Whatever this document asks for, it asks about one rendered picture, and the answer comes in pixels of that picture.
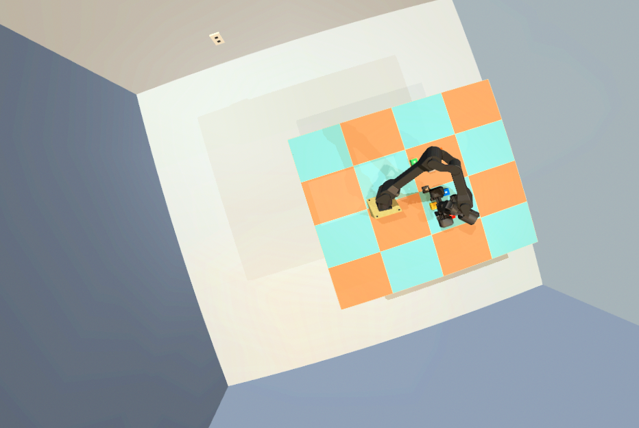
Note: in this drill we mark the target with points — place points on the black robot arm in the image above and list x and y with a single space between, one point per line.
431 159

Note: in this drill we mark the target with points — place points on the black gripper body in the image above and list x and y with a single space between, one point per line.
446 220

